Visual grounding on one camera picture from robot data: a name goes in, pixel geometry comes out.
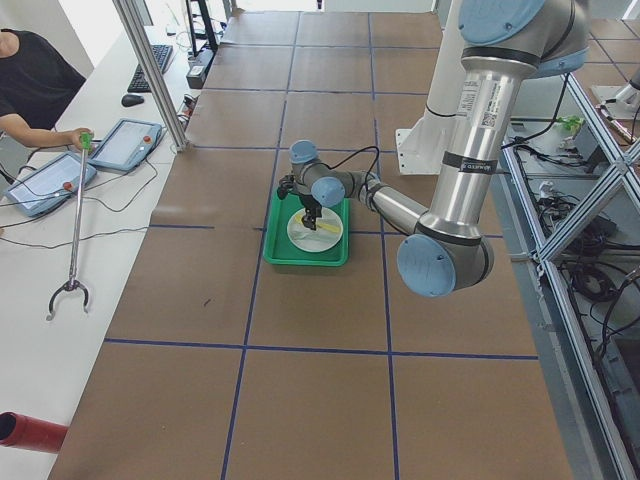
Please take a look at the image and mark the red tube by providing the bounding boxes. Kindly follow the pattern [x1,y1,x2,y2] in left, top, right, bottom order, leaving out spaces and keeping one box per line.
[1,412,68,454]

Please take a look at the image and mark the black keyboard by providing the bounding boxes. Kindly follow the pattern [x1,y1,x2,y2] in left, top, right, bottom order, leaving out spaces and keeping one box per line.
[126,44,175,94]

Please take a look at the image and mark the right blue teach pendant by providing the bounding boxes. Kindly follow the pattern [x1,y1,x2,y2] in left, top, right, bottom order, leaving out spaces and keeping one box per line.
[88,118,163,172]

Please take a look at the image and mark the aluminium frame post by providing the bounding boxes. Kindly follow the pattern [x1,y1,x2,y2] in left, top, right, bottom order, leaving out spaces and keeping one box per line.
[113,0,188,152]

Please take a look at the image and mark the person in black shirt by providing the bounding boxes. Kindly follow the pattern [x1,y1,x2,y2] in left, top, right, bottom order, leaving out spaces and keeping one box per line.
[1,29,86,148]

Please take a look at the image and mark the blue teach pendant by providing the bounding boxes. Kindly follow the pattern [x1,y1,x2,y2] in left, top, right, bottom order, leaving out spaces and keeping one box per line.
[88,118,163,172]
[5,153,81,217]

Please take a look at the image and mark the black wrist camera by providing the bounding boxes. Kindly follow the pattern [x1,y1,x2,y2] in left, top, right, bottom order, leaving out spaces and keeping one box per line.
[276,174,299,201]

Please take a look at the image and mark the white round plate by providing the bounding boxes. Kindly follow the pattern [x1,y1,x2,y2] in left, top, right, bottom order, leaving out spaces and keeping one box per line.
[287,207,343,253]

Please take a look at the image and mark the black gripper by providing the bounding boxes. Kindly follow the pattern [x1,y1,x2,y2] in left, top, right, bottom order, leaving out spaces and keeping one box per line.
[299,194,322,231]

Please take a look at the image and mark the yellow plastic spoon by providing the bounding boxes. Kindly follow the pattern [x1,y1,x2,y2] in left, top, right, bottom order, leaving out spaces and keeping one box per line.
[293,215,343,234]

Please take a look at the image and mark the aluminium side frame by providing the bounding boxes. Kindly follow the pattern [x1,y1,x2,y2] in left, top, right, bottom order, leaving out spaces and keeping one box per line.
[501,74,639,479]

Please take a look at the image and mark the metal reacher grabber tool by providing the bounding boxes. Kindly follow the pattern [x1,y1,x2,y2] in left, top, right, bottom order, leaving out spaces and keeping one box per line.
[45,140,89,321]

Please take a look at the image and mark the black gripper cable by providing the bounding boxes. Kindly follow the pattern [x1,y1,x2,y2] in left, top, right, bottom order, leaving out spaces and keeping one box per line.
[327,145,381,191]

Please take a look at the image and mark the person's hand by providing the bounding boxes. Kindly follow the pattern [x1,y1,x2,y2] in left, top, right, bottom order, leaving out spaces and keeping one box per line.
[65,128,94,151]

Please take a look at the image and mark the brown paper table cover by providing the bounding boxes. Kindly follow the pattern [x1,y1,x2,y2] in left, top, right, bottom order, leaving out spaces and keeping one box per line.
[51,12,572,479]

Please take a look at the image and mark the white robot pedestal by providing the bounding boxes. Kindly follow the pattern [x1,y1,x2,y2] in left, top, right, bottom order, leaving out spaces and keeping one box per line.
[396,0,465,175]

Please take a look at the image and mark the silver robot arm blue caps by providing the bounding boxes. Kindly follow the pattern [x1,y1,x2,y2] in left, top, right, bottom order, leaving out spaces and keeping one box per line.
[277,1,590,297]

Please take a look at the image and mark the left blue teach pendant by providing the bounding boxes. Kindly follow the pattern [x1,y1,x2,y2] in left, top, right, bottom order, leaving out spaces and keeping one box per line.
[5,153,81,217]

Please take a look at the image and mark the green plastic tray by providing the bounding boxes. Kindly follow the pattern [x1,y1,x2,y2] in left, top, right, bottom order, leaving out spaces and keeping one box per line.
[263,194,349,267]

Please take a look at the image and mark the black computer mouse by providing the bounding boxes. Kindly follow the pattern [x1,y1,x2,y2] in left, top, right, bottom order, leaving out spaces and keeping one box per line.
[121,93,145,108]

